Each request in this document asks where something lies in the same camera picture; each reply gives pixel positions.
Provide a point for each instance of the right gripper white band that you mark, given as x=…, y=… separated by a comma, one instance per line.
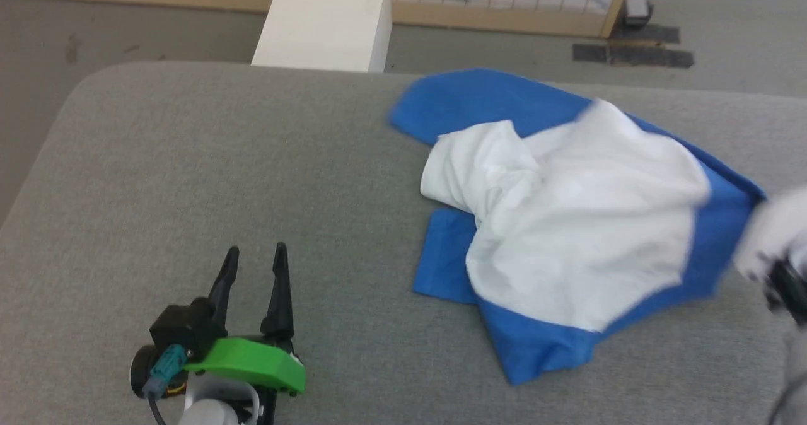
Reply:
x=772, y=236

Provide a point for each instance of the medium black tape patch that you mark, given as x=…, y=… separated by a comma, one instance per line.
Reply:
x=646, y=33

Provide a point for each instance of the wooden framed lemon grid screen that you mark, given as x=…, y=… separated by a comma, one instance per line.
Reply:
x=504, y=18

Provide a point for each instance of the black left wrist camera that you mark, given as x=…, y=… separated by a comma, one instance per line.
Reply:
x=183, y=324

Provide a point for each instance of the small black tape patch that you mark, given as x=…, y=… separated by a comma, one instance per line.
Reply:
x=589, y=53

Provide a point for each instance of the blue and white garment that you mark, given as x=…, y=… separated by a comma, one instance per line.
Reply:
x=567, y=223

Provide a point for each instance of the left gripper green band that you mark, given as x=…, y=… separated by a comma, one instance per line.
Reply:
x=252, y=362

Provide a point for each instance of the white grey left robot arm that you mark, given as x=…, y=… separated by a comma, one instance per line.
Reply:
x=208, y=411

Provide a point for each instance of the white rectangular box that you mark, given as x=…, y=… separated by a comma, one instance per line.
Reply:
x=325, y=15

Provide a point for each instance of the long black tape strip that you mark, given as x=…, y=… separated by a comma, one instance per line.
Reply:
x=652, y=56

